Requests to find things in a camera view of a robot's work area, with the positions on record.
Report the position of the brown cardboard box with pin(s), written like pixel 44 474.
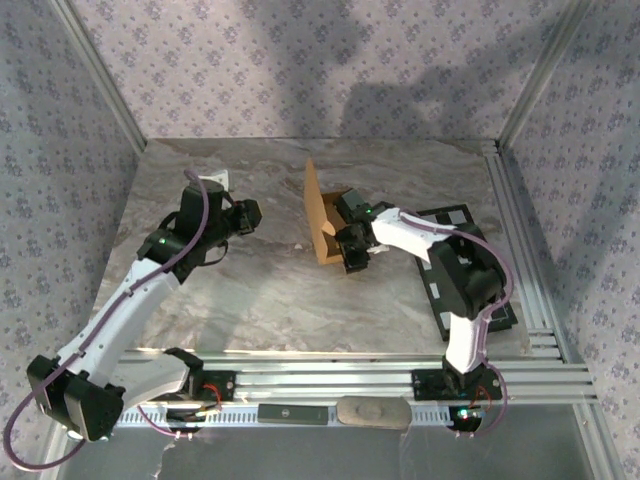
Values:
pixel 314 210

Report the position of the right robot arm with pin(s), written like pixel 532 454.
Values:
pixel 400 232

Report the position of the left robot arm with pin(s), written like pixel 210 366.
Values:
pixel 125 305

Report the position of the black and white chessboard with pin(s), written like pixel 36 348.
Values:
pixel 434 305

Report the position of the grey oval metal plate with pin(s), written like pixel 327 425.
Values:
pixel 372 412

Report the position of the black rectangular bar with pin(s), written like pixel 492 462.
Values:
pixel 292 415

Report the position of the black circuit board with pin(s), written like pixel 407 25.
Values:
pixel 185 417
pixel 465 419

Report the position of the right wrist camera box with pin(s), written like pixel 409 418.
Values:
pixel 380 248

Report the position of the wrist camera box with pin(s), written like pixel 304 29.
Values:
pixel 380 248
pixel 217 177

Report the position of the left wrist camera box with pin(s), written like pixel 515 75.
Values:
pixel 217 177

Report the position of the aluminium profile frame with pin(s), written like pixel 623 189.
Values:
pixel 320 380

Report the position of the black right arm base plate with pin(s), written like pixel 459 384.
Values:
pixel 425 385

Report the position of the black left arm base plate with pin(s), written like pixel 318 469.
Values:
pixel 225 387

